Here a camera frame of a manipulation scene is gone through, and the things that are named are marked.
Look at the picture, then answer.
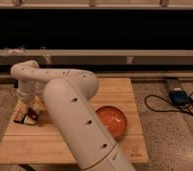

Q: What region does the blue power adapter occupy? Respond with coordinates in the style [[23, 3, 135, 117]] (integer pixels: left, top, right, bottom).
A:
[[169, 89, 189, 106]]

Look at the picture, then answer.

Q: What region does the orange bowl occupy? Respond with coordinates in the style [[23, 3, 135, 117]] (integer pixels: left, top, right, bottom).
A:
[[96, 106, 127, 140]]

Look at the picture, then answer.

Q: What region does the dark red pepper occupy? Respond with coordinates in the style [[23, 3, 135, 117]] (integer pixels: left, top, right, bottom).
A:
[[24, 108, 38, 124]]

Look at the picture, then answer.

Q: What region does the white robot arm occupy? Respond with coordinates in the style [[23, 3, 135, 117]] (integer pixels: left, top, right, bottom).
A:
[[10, 60, 136, 171]]

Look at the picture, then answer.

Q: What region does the black cable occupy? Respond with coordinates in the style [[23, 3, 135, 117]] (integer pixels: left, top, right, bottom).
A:
[[144, 79, 193, 168]]

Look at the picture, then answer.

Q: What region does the translucent plastic cup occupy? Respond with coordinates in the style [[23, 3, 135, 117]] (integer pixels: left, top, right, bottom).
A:
[[36, 82, 45, 101]]

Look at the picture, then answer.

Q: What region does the orange black snack packet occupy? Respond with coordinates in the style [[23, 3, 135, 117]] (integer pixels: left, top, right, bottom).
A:
[[13, 104, 26, 124]]

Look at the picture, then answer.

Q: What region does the wooden table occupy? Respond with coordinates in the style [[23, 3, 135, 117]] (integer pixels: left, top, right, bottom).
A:
[[0, 78, 149, 164]]

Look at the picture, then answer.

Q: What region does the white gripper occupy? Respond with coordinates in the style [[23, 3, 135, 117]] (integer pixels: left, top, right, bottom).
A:
[[17, 80, 37, 112]]

